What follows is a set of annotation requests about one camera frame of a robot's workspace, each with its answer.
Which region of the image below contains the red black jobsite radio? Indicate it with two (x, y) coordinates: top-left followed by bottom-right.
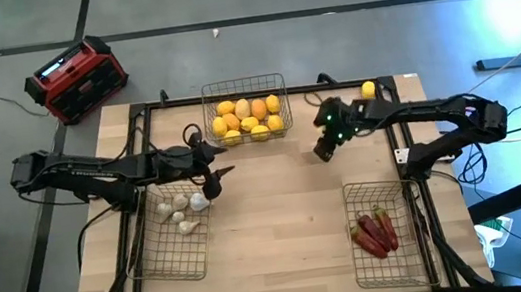
(18, 31), (135, 131)

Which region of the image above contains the black cable bundle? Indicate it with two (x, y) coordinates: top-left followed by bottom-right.
(450, 134), (493, 191)

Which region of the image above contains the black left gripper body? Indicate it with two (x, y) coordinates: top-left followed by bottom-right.
(182, 129), (226, 202)

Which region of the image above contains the black table foot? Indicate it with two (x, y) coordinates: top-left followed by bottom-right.
(470, 18), (521, 74)

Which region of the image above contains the white green bag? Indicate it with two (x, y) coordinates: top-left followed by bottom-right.
(472, 214), (520, 270)

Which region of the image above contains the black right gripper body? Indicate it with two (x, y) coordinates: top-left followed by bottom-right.
(310, 93), (367, 146)

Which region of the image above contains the black metal table frame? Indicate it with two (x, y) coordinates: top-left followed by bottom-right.
(83, 62), (462, 292)

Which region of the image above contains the gold wire basket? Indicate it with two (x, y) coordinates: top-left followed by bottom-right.
(340, 172), (444, 292)
(114, 175), (222, 290)
(198, 71), (297, 150)

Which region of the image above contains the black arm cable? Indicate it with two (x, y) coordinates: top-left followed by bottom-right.
(70, 204), (124, 273)

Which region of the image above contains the large white garlic bulb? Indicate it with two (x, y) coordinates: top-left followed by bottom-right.
(187, 190), (212, 214)

